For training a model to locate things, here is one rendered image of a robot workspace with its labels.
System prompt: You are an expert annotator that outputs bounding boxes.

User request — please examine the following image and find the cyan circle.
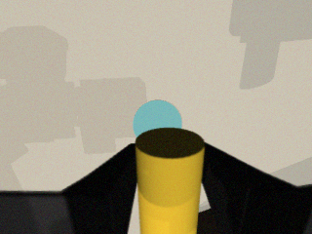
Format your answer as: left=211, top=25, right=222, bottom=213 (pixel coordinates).
left=133, top=100, right=182, bottom=137

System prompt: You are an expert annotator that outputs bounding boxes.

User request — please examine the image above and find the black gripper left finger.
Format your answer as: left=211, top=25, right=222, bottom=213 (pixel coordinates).
left=0, top=143, right=137, bottom=234

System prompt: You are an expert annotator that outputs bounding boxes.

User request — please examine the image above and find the yellow cylinder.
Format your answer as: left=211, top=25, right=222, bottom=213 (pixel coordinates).
left=135, top=128, right=205, bottom=234

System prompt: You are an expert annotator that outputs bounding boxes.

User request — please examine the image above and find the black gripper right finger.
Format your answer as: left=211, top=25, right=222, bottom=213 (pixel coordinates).
left=202, top=142, right=312, bottom=234

